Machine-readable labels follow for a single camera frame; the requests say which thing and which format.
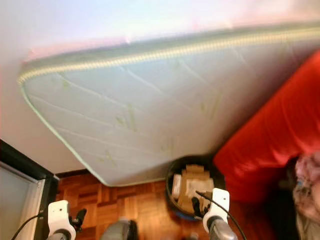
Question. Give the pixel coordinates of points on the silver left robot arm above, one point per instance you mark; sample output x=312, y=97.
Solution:
x=61, y=237

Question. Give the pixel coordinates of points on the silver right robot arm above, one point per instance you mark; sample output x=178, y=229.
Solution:
x=224, y=230

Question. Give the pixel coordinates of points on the white labelled package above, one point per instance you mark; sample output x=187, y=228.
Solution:
x=176, y=186

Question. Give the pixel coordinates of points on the black round bin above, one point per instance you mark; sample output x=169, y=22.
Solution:
x=170, y=192

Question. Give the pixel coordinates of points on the brown cardboard box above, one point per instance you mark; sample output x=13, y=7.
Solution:
x=194, y=172

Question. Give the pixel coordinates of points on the grey left robot leg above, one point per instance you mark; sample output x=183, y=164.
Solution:
x=117, y=230

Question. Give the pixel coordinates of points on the black framed glass door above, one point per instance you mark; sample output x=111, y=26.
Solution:
x=15, y=205

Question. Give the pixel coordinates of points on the large red covered mattress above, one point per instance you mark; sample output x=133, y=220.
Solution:
x=265, y=135

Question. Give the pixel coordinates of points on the white quilted mattress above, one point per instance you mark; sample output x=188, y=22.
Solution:
x=155, y=110

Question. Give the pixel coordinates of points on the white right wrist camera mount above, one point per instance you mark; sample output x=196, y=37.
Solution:
x=220, y=202

